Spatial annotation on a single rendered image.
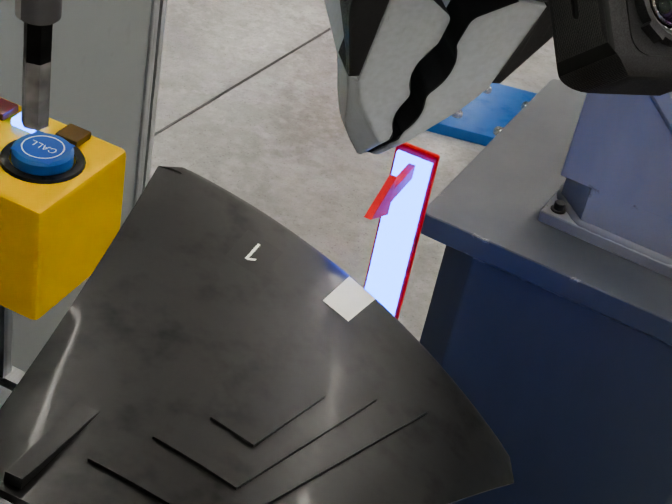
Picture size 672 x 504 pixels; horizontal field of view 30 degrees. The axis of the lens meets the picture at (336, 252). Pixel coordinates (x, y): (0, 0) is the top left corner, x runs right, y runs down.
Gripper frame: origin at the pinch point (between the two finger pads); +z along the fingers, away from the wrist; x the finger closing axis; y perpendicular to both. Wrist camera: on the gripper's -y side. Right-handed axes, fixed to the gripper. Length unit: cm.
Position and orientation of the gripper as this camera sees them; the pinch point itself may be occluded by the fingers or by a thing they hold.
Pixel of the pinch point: (383, 140)
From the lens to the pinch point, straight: 48.4
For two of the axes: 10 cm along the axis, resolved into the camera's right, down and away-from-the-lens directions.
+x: -8.9, 0.2, -4.6
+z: -3.5, 6.2, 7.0
